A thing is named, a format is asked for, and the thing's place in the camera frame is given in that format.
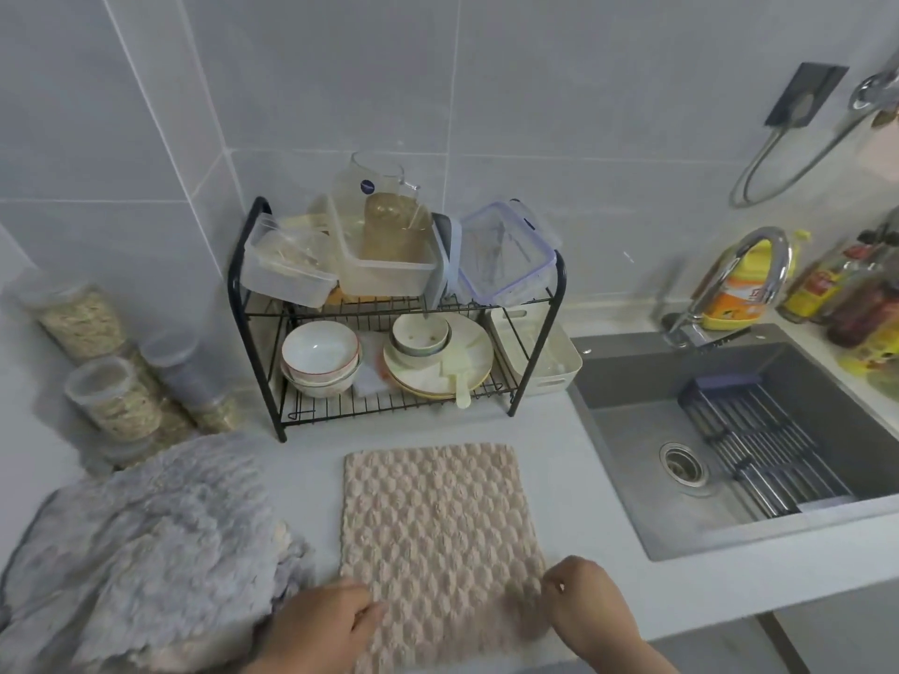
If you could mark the person's right hand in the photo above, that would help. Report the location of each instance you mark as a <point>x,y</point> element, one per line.
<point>597,610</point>

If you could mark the person's left hand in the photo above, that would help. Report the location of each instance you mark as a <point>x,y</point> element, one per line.
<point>316,631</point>

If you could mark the beige checked towel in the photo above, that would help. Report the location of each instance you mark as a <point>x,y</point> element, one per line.
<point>435,526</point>

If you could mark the pile of fluffy cloths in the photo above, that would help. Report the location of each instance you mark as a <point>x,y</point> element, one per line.
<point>140,554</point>

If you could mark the person's right forearm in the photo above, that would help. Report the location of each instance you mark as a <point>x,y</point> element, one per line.
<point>639,659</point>

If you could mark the grey kitchen sink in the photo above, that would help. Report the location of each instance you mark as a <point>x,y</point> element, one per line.
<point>632,428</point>

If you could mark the small clear jar of oats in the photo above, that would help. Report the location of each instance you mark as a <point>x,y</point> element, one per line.
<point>218,415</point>

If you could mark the blue sink drain rack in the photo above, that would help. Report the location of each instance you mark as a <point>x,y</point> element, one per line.
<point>758,435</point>

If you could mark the white plastic basket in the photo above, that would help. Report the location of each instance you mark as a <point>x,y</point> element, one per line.
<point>555,364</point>

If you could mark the pale green rice paddle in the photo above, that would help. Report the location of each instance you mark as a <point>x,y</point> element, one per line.
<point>462,393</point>

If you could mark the short clear plastic jar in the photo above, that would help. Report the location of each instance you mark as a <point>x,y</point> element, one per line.
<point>130,452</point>

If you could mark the small bowls on plates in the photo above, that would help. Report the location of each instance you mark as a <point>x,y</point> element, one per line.
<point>421,395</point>

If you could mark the small white bowl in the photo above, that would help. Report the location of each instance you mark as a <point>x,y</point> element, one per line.
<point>420,333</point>
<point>407,361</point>

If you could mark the clear jar grey contents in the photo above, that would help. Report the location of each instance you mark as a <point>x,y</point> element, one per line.
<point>182,368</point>

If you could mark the yellow dish cloth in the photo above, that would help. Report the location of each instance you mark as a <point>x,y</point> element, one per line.
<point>333,296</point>

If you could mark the yellow detergent bottle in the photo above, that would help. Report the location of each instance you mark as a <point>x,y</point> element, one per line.
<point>741,294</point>

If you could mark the large clear food container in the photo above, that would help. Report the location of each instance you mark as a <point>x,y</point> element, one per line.
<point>386,277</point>

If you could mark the blue rimmed container lid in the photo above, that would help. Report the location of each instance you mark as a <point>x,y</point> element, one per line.
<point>506,252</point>

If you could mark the grey plastic lid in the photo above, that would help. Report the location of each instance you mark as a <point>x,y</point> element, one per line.
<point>444,259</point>

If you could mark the yellow label sauce bottle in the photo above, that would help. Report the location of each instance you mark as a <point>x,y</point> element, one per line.
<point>815,284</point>

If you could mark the group of condiment bottles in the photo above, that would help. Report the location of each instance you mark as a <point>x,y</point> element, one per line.
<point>864,312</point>

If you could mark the chrome faucet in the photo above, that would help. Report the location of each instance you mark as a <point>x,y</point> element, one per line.
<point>762,245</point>

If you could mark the tan lid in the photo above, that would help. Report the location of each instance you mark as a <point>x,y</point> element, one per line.
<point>393,228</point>

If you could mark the chrome water valve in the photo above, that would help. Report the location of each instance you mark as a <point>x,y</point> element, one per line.
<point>874,91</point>

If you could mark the black wall socket with plug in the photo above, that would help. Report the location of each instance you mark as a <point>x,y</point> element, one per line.
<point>808,91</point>

